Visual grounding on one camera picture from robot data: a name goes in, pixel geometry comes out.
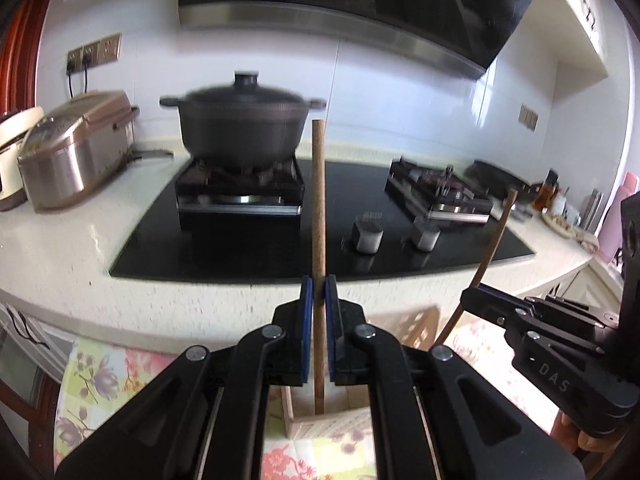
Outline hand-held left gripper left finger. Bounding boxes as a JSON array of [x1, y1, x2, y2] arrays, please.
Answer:
[[54, 275, 313, 480]]

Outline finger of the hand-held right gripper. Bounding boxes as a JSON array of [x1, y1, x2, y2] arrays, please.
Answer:
[[460, 287, 531, 333], [477, 285, 621, 331]]

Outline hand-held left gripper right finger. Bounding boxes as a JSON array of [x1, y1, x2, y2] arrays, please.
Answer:
[[324, 275, 586, 480]]

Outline brown wooden chopstick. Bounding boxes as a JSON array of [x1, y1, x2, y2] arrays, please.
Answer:
[[439, 189, 518, 347], [311, 119, 327, 416]]

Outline beige perforated utensil basket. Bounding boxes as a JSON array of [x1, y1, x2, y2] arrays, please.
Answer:
[[282, 305, 441, 441]]

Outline person's right hand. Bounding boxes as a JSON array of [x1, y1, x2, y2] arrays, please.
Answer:
[[557, 410, 608, 466]]

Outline plate of food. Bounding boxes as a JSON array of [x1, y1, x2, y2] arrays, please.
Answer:
[[542, 212, 598, 251]]

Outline silver stove knob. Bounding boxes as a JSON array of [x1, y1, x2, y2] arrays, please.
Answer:
[[412, 222, 441, 252], [352, 220, 385, 255]]

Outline white mug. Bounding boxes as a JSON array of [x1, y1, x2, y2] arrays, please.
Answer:
[[550, 195, 581, 226]]

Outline black glass gas cooktop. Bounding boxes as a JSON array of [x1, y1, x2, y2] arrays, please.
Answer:
[[110, 157, 536, 278]]

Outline pink thermos bottle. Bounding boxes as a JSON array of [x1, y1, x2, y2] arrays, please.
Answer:
[[597, 172, 640, 266]]

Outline amber oil bottle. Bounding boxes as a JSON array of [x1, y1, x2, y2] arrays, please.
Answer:
[[532, 169, 560, 213]]

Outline black burner grate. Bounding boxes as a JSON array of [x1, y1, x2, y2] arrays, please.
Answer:
[[175, 157, 306, 228], [385, 157, 493, 223]]

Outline black wok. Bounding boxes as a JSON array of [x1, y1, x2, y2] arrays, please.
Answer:
[[472, 160, 538, 196]]

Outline black cooking pot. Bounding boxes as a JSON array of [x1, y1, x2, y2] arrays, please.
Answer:
[[160, 95, 327, 168]]

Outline floral tablecloth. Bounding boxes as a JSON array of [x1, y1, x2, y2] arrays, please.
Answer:
[[55, 320, 576, 480]]

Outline black pot lid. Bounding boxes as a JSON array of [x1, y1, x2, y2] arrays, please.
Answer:
[[177, 72, 308, 108]]

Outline white lower cabinet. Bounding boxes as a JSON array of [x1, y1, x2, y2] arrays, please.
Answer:
[[0, 302, 76, 411]]

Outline white cabinet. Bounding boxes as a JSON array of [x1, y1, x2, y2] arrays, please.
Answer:
[[547, 0, 611, 81], [0, 302, 76, 411]]

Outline white upper cabinet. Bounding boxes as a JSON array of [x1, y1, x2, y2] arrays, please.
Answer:
[[547, 0, 611, 81]]

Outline bronze rice cooker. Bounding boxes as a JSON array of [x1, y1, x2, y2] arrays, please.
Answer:
[[17, 90, 140, 211]]

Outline white rice cooker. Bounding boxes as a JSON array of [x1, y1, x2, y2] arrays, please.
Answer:
[[0, 106, 46, 212]]

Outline red wooden door frame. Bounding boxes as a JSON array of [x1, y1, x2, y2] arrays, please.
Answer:
[[0, 0, 53, 116]]

